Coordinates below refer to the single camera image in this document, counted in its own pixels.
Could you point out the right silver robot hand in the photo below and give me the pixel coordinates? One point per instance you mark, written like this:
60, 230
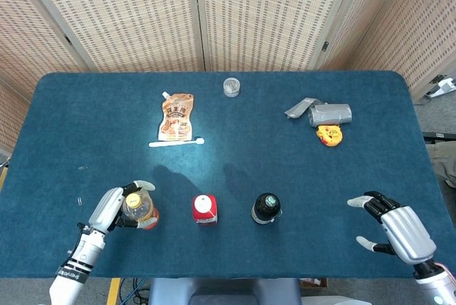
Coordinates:
406, 233

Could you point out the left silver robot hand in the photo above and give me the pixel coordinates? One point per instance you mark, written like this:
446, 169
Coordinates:
105, 209

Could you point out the iced tea bottle yellow cap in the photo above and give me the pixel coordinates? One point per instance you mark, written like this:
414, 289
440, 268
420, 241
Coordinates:
140, 210

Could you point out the dark tea bottle black cap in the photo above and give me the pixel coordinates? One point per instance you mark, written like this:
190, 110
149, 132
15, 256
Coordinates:
265, 209

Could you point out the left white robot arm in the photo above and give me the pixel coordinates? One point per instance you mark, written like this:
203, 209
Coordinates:
83, 255

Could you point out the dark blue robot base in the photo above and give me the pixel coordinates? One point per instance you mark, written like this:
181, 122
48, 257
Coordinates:
224, 292

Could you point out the blue felt tablecloth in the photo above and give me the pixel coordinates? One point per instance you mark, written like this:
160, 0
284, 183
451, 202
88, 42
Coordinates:
89, 123

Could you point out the white plastic spoon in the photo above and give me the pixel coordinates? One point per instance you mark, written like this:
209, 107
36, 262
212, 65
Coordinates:
171, 143

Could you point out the red NFC juice bottle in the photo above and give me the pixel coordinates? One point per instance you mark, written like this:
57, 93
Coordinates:
203, 210

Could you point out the black metal bar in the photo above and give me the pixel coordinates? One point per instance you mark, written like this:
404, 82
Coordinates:
438, 135

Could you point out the orange spout pouch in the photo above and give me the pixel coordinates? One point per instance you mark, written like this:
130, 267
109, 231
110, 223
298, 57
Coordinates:
176, 116

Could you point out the yellow tape measure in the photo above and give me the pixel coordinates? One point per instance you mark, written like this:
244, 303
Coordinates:
329, 135

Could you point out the white power strip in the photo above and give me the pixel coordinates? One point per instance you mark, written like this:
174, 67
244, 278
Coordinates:
443, 87

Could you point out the small clear plastic jar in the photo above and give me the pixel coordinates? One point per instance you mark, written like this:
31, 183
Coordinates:
231, 87

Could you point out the woven folding screen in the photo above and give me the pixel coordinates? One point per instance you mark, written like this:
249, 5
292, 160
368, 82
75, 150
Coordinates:
124, 16

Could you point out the grey duct tape roll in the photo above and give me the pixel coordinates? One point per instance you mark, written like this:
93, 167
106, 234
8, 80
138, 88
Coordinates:
331, 114

